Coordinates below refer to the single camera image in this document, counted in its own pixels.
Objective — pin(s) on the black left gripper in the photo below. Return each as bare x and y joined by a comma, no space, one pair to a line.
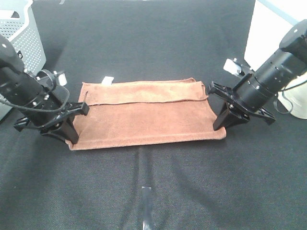
48,114

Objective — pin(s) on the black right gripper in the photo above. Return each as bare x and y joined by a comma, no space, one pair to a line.
235,111

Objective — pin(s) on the brown microfiber towel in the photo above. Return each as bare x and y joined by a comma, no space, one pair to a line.
143,113

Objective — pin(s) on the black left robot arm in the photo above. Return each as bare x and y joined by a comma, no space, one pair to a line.
14,77

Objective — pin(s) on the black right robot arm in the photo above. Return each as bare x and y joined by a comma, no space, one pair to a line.
255,88

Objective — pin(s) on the white towel care tag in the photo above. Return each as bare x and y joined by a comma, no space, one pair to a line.
107,80

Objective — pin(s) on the grey perforated plastic basket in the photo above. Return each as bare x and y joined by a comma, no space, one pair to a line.
17,25

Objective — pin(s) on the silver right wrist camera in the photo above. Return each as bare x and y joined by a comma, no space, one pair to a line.
235,68

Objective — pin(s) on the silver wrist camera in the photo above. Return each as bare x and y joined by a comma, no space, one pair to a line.
51,80
235,68

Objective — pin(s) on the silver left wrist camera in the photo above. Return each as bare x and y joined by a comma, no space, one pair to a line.
51,80

